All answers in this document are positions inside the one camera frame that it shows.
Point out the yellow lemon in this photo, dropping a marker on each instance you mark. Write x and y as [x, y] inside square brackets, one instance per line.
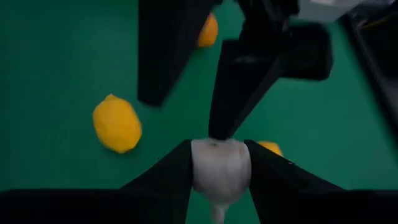
[272, 147]
[116, 124]

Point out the orange fruit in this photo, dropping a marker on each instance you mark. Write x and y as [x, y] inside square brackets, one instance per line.
[209, 32]

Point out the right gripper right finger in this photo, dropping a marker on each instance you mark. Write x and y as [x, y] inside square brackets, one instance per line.
[295, 199]

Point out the white garlic bulb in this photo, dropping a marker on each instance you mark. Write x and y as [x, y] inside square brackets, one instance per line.
[220, 171]

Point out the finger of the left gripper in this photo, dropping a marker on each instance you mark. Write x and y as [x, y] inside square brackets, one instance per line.
[168, 46]
[239, 87]

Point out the black table frame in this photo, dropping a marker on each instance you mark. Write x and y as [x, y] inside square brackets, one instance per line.
[373, 71]

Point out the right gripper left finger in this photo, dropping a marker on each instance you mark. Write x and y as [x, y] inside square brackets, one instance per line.
[155, 193]

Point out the green table mat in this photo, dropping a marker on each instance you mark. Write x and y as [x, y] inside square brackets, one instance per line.
[46, 62]

